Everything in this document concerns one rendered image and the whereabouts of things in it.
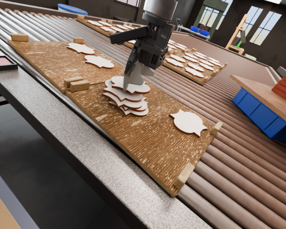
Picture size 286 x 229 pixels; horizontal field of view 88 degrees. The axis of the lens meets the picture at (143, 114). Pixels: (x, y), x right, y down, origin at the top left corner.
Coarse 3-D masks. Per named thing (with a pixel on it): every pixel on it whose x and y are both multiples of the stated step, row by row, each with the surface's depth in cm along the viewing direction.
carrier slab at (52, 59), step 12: (24, 48) 58; (36, 48) 61; (48, 48) 65; (60, 48) 69; (36, 60) 54; (48, 60) 56; (60, 60) 59; (72, 60) 62; (84, 60) 66; (48, 72) 50; (60, 72) 52; (72, 72) 54; (84, 72) 57; (96, 72) 60; (108, 72) 64; (120, 72) 67; (60, 84) 47; (96, 84) 54
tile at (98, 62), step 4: (88, 56) 68; (92, 56) 70; (88, 60) 65; (92, 60) 66; (96, 60) 68; (100, 60) 69; (104, 60) 70; (108, 60) 72; (92, 64) 64; (96, 64) 64; (100, 64) 66; (104, 64) 67; (108, 64) 68; (112, 64) 70; (100, 68) 64; (108, 68) 66; (112, 68) 68
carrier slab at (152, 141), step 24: (72, 96) 44; (96, 96) 47; (144, 96) 56; (168, 96) 62; (96, 120) 39; (120, 120) 41; (144, 120) 45; (168, 120) 48; (120, 144) 36; (144, 144) 37; (168, 144) 40; (192, 144) 42; (144, 168) 33; (168, 168) 33; (168, 192) 30
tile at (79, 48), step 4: (72, 44) 75; (76, 44) 77; (68, 48) 71; (72, 48) 71; (76, 48) 72; (80, 48) 74; (84, 48) 75; (88, 48) 77; (80, 52) 70; (84, 52) 71; (88, 52) 72; (92, 52) 74
